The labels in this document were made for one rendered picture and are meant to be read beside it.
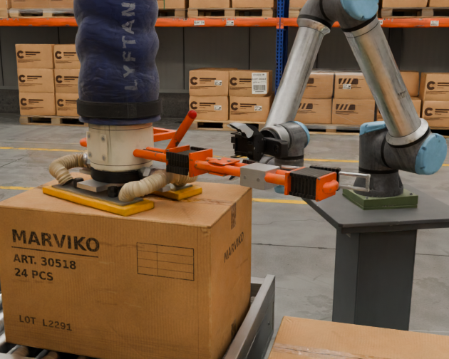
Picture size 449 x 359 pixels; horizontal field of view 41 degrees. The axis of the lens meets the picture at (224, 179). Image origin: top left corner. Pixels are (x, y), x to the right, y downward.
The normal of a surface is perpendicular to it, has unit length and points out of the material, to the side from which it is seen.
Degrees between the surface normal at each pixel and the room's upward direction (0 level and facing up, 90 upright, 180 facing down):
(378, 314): 90
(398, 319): 90
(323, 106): 90
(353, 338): 0
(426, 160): 93
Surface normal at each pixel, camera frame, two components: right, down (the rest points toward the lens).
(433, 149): 0.57, 0.25
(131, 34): 0.52, -0.15
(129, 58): 0.39, 0.52
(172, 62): -0.17, 0.23
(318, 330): 0.00, -0.97
